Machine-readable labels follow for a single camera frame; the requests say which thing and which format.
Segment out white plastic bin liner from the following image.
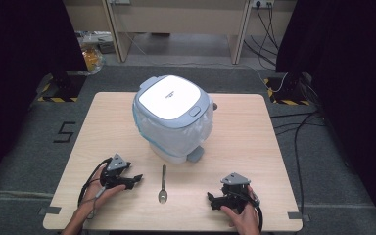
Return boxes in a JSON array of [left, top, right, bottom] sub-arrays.
[[132, 103, 215, 159]]

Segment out black floor cables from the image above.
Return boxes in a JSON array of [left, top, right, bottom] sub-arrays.
[[269, 109, 328, 217]]

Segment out white wall socket strip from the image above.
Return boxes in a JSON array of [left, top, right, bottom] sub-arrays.
[[251, 0, 275, 9]]

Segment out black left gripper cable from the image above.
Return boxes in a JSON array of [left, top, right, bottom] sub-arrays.
[[76, 157, 113, 209]]

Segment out grey tape piece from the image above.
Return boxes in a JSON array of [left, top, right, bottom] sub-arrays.
[[38, 206, 63, 216], [287, 211, 310, 222]]

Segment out clutter of packets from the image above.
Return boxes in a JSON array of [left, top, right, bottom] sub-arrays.
[[74, 30, 116, 55]]

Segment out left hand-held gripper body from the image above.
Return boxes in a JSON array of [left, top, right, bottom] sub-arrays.
[[99, 153, 132, 190]]

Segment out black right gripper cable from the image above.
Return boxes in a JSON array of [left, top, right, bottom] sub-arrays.
[[255, 205, 264, 233]]

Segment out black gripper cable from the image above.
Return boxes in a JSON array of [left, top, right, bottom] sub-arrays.
[[76, 157, 113, 209], [255, 205, 264, 233]]

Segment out black stand base striped tape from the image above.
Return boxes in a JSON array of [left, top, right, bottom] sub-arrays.
[[36, 70, 88, 104], [262, 71, 313, 107]]

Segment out person's left hand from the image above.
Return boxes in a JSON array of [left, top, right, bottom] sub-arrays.
[[83, 164, 127, 213]]

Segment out plastic bag with yellow contents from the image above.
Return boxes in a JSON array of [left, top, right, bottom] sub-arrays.
[[80, 43, 106, 74]]

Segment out metal spoon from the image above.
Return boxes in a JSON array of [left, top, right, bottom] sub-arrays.
[[158, 164, 169, 205]]

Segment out white bin with grey-blue lid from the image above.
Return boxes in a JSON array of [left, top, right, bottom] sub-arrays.
[[131, 74, 218, 165]]

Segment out dark curtain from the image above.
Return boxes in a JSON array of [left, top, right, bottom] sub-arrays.
[[275, 0, 376, 228], [0, 0, 88, 194]]

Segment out person's right hand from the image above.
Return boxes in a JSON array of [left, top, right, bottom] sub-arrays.
[[220, 185, 262, 235]]

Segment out black power cables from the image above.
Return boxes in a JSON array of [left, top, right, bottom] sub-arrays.
[[244, 2, 280, 67]]

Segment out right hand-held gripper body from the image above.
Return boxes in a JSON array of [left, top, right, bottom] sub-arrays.
[[219, 172, 261, 215]]

